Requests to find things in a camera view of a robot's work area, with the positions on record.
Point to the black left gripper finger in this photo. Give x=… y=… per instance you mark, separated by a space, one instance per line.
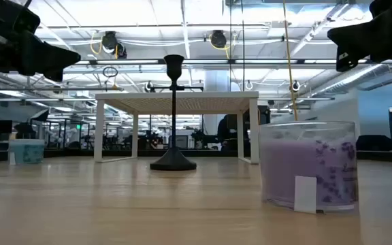
x=53 y=56
x=53 y=75

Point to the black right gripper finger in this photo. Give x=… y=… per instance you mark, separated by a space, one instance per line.
x=350 y=63
x=369 y=41

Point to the blue candle jar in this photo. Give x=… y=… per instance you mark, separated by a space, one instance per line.
x=26 y=151

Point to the purple candle jar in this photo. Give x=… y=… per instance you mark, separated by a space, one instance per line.
x=284 y=163

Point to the black candlestick holder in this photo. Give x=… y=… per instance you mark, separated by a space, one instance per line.
x=173 y=160

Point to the black studio softbox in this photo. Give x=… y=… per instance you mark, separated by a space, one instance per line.
x=40 y=116
x=24 y=128

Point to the small black ceiling reel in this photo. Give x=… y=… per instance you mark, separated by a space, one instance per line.
x=295 y=85
x=149 y=86

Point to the black office chair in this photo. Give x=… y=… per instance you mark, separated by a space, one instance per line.
x=374 y=143

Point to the white perforated shelf riser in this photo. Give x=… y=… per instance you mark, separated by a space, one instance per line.
x=182 y=96

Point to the person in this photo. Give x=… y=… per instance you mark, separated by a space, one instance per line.
x=224 y=134

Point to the black aluminium table frame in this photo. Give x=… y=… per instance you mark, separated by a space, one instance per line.
x=63 y=154

